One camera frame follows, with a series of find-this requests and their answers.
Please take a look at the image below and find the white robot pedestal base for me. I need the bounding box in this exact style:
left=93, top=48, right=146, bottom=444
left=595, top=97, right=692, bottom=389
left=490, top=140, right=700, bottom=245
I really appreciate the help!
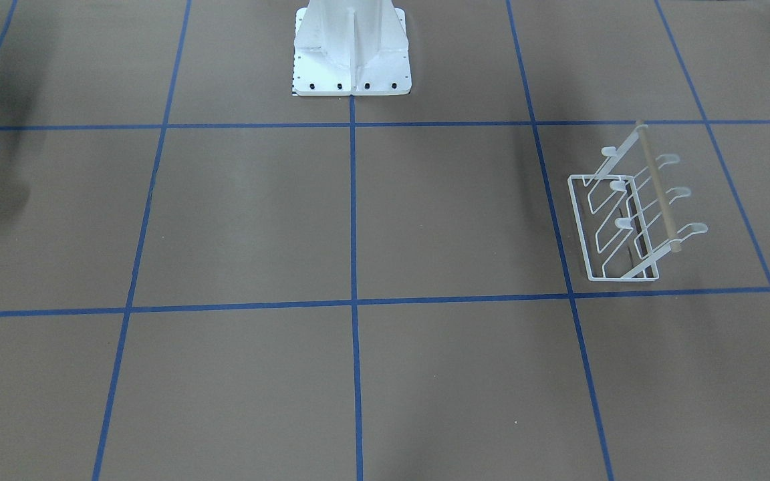
left=291, top=1, right=412, bottom=97

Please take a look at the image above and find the white wire cup holder rack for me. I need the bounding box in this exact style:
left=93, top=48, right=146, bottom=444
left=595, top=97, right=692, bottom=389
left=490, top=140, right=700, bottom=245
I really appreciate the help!
left=566, top=121, right=709, bottom=283

